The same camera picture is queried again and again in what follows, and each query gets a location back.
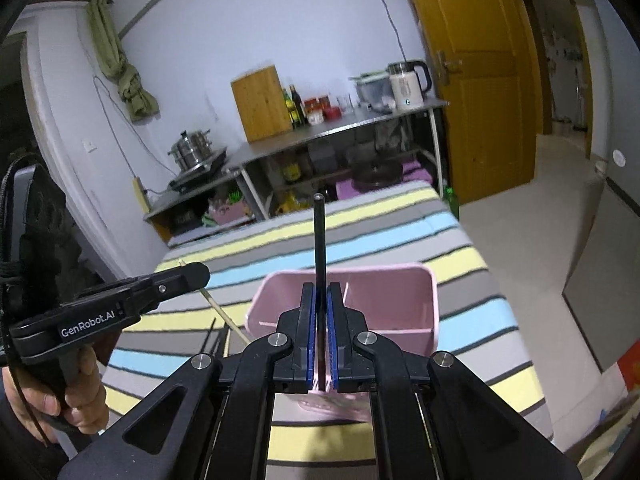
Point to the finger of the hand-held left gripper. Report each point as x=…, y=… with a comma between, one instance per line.
x=180, y=280

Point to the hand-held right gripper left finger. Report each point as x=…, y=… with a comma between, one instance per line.
x=312, y=332

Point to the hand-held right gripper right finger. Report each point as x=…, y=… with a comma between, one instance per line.
x=333, y=332

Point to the wooden chopstick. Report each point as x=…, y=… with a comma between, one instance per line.
x=227, y=317

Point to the black chopstick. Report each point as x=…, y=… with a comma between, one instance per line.
x=206, y=340
x=319, y=240

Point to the pink plastic utensil holder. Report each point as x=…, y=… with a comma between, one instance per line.
x=395, y=300

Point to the person's left forearm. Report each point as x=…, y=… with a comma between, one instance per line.
x=20, y=425

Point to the person's left hand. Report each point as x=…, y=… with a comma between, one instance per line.
x=85, y=395

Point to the low steel kitchen table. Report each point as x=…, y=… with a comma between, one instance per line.
x=170, y=202

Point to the pink storage box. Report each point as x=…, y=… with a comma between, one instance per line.
x=227, y=214

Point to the yellow power strip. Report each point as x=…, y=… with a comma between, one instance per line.
x=140, y=195

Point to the black induction cooker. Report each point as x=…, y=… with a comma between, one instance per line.
x=200, y=172

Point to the stainless steel steamer pot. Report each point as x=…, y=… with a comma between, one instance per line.
x=191, y=150

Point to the black round pan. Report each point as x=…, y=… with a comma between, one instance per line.
x=376, y=175

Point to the green plastic bottle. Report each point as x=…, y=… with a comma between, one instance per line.
x=451, y=202

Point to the purple cloth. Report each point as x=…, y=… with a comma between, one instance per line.
x=415, y=172

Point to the wooden cutting board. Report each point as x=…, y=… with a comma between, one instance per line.
x=262, y=105

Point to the tall steel kitchen table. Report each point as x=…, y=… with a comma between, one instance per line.
x=320, y=132

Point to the green oil bottle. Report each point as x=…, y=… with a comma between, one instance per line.
x=287, y=109

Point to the dark sauce bottle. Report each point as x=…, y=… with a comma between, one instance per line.
x=298, y=107

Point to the knotted green curtain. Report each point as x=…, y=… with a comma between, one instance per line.
x=127, y=75

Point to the red lidded jar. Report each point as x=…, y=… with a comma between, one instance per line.
x=315, y=116

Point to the clear drinking glass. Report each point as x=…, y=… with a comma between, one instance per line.
x=345, y=106

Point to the grey plastic storage container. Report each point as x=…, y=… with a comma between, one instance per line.
x=372, y=91

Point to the white electric kettle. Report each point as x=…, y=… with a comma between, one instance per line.
x=407, y=85

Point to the grey board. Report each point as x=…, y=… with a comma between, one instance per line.
x=605, y=270

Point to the yellow wooden door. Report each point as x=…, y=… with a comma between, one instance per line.
x=475, y=85

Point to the white wall switch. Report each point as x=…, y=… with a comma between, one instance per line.
x=91, y=145

